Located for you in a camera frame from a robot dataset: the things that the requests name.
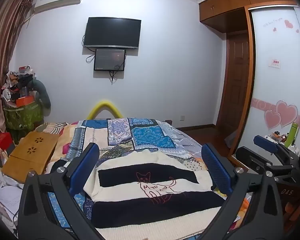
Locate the black and white striped sweater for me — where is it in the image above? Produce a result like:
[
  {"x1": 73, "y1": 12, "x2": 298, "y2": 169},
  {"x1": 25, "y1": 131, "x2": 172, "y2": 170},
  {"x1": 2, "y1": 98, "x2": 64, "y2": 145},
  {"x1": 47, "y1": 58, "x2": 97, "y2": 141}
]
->
[{"x1": 83, "y1": 149, "x2": 228, "y2": 240}]

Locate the brown striped curtain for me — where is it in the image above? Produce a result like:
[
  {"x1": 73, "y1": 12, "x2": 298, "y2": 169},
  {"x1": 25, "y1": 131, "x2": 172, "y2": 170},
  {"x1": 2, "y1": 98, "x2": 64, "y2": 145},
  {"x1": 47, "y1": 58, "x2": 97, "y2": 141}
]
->
[{"x1": 0, "y1": 0, "x2": 37, "y2": 145}]

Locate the blue patchwork bedsheet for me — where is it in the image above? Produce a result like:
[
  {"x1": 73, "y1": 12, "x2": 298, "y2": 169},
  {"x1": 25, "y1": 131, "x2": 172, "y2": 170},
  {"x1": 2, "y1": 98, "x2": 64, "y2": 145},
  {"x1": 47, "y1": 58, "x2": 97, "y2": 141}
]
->
[{"x1": 46, "y1": 117, "x2": 215, "y2": 240}]

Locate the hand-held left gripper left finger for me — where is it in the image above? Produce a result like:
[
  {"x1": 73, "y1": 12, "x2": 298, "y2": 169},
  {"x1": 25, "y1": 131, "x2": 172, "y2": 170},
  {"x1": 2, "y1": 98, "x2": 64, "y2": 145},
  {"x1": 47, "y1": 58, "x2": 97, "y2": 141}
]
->
[{"x1": 18, "y1": 142, "x2": 103, "y2": 240}]

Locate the orange box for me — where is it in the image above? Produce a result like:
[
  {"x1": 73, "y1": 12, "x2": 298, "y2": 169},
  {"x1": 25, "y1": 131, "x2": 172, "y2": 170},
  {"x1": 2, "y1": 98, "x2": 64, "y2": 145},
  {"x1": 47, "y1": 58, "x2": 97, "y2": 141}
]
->
[{"x1": 16, "y1": 95, "x2": 35, "y2": 107}]

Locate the brown wooden door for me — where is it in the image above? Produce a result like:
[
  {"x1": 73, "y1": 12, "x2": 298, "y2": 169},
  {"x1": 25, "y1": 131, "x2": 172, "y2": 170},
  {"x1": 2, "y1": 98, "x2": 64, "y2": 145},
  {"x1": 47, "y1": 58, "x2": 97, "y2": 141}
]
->
[{"x1": 216, "y1": 31, "x2": 250, "y2": 130}]

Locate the wall-mounted black television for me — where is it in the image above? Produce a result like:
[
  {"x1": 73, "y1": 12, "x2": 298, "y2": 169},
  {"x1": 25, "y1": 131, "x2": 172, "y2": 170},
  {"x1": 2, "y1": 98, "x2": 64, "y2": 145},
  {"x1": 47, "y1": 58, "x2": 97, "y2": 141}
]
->
[{"x1": 83, "y1": 17, "x2": 142, "y2": 50}]

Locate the green patterned bag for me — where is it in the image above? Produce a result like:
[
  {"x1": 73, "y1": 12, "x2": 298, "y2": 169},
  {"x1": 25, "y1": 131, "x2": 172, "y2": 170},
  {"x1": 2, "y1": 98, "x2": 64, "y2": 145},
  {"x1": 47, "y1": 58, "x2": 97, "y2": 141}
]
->
[{"x1": 3, "y1": 100, "x2": 44, "y2": 130}]

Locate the yellow foam tube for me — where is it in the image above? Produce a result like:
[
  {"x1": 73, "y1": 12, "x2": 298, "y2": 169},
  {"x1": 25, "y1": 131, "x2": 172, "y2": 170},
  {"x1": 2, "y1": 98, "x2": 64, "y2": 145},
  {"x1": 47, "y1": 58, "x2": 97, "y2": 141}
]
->
[{"x1": 86, "y1": 99, "x2": 123, "y2": 120}]

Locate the red box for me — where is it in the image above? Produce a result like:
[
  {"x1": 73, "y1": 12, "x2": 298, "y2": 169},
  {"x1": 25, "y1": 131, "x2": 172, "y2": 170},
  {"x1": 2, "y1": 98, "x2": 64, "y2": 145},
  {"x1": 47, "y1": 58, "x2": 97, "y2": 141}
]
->
[{"x1": 0, "y1": 132, "x2": 15, "y2": 155}]

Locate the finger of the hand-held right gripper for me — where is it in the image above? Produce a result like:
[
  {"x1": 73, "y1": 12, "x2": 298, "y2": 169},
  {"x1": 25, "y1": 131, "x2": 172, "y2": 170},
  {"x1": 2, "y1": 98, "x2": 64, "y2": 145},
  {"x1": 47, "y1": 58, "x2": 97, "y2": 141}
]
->
[
  {"x1": 235, "y1": 146, "x2": 299, "y2": 178},
  {"x1": 254, "y1": 135, "x2": 300, "y2": 170}
]

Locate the green bottle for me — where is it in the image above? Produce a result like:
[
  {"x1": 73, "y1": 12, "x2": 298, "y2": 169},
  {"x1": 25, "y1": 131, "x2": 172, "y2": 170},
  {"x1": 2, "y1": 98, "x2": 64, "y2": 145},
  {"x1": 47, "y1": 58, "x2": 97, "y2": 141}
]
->
[{"x1": 284, "y1": 122, "x2": 299, "y2": 148}]

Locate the small wall-mounted monitor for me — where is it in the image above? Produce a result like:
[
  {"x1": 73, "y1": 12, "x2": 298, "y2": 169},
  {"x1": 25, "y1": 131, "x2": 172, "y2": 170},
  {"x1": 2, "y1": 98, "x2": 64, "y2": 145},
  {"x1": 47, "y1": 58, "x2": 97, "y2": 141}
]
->
[{"x1": 94, "y1": 49, "x2": 126, "y2": 72}]

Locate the pile of mixed clutter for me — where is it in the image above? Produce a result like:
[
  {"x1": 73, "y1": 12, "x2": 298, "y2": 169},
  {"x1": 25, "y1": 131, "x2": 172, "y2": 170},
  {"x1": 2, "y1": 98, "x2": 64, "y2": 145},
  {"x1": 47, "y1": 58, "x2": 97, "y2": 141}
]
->
[{"x1": 0, "y1": 65, "x2": 37, "y2": 108}]

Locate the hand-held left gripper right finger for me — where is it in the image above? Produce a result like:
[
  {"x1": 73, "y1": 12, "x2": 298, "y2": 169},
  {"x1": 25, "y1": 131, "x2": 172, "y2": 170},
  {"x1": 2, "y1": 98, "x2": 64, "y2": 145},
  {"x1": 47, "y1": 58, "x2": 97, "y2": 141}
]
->
[{"x1": 201, "y1": 143, "x2": 284, "y2": 240}]

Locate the wooden lap desk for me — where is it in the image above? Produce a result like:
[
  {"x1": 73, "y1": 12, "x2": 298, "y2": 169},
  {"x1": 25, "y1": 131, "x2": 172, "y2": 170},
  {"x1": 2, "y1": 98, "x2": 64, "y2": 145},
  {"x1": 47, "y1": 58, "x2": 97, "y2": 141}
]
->
[{"x1": 1, "y1": 131, "x2": 60, "y2": 184}]

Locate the grey checked quilt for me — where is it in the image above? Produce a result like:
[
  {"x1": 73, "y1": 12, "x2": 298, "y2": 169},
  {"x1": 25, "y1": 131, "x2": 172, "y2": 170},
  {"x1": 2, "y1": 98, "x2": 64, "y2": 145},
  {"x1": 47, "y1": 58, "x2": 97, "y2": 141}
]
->
[{"x1": 157, "y1": 120, "x2": 237, "y2": 173}]

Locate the wooden wardrobe with white doors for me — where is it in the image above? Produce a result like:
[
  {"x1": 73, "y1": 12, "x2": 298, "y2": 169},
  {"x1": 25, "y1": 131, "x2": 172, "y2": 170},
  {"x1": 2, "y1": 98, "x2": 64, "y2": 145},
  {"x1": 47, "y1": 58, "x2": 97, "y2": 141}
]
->
[{"x1": 199, "y1": 0, "x2": 300, "y2": 155}]

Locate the pile of white papers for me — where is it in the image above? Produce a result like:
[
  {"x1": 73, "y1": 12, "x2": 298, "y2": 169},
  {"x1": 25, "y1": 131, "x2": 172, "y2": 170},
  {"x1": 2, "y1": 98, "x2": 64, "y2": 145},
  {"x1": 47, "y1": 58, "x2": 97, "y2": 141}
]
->
[{"x1": 0, "y1": 172, "x2": 25, "y2": 230}]

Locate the orange yellow fleece blanket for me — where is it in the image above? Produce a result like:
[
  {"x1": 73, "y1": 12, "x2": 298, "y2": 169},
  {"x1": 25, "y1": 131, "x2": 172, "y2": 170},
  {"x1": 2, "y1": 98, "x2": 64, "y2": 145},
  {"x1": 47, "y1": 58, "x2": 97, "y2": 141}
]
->
[{"x1": 40, "y1": 122, "x2": 78, "y2": 162}]

